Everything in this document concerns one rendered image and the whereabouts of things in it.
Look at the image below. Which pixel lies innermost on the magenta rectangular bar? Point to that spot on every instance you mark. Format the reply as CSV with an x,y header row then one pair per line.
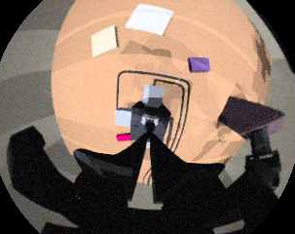
x,y
123,137

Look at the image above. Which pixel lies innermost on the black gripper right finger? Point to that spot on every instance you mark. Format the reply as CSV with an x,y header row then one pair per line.
x,y
169,171

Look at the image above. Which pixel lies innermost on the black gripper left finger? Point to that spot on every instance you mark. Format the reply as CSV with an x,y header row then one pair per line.
x,y
124,167

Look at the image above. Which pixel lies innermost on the purple flat rectangular block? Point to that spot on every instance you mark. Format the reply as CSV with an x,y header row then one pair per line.
x,y
198,64

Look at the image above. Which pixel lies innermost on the white flat rectangular slab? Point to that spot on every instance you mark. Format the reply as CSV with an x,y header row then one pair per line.
x,y
149,18

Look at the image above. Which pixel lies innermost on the white flat square pad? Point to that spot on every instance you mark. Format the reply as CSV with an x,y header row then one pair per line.
x,y
104,41

